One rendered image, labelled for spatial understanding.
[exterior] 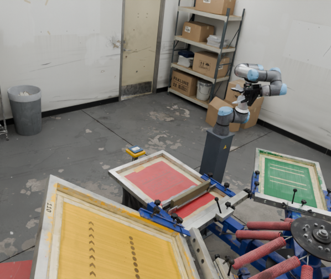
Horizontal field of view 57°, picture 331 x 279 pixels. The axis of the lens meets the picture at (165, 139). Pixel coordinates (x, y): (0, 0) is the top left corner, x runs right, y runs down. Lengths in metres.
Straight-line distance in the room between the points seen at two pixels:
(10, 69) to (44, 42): 0.65
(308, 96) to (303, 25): 1.16
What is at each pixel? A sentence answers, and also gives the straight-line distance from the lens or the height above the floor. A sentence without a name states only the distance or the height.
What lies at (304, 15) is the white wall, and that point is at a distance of 5.70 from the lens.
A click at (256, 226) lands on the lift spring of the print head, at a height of 1.09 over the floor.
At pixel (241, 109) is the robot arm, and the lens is 2.66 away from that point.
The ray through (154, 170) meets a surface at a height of 0.96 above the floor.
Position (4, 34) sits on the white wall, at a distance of 5.03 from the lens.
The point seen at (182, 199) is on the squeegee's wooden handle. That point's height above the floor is 1.04.
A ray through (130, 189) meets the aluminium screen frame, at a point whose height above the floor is 0.99.
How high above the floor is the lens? 2.38
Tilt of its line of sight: 28 degrees down
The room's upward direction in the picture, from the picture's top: 7 degrees clockwise
